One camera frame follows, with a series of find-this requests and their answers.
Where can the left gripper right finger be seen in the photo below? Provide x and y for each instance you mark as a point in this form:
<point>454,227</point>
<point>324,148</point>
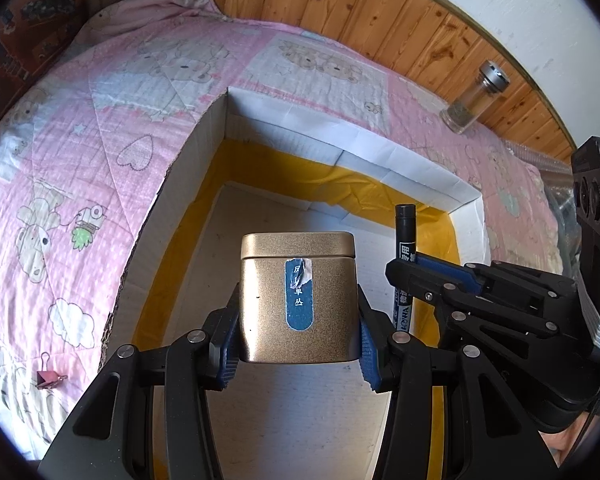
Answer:
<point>375,330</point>

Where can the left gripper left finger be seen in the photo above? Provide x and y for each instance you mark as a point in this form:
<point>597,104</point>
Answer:
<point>224,343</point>

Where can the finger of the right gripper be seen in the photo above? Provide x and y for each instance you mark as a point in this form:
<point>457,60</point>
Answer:
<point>447,269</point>
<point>418,281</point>

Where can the black marker pen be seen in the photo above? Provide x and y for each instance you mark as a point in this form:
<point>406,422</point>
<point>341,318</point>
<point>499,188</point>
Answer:
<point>405,250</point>

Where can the gold tea tin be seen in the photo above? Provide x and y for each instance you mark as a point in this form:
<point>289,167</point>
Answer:
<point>299,298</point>

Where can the clear plastic wrap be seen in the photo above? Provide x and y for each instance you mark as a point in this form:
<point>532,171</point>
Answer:
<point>558,189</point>

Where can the white cardboard box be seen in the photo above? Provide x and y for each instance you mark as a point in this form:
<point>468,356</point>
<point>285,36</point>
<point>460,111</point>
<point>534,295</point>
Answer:
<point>269,199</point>

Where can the pink binder clip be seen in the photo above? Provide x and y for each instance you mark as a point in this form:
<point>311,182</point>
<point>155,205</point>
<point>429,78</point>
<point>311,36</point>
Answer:
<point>45,377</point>

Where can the glass bottle metal lid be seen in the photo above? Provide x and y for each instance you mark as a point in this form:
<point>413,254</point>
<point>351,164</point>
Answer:
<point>489,83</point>

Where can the pink cartoon quilt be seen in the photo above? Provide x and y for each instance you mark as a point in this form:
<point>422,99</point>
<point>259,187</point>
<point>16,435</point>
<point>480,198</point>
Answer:
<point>84,153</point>

